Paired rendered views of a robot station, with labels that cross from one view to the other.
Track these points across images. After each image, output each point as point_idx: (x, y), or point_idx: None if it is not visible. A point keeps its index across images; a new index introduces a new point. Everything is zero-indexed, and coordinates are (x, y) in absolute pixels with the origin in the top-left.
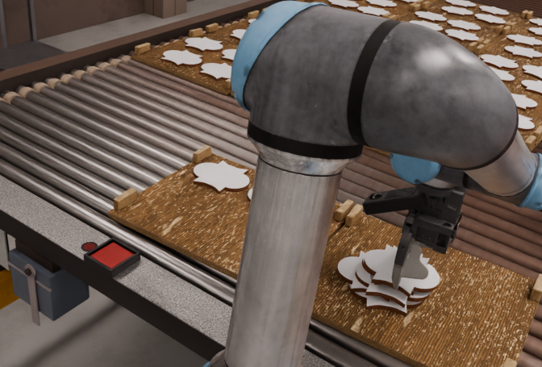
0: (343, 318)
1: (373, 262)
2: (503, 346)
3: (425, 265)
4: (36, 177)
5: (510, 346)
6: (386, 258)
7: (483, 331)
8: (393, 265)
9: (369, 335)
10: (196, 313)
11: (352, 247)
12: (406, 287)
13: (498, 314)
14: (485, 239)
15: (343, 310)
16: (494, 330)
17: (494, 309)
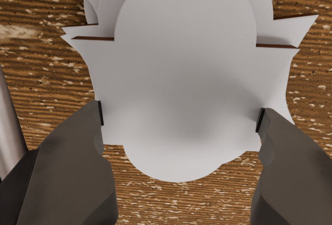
0: None
1: (156, 14)
2: (139, 218)
3: (224, 150)
4: None
5: (144, 223)
6: (205, 49)
7: (151, 201)
8: (45, 138)
9: (5, 66)
10: None
11: None
12: (104, 131)
13: (201, 211)
14: None
15: None
16: (163, 209)
17: (209, 206)
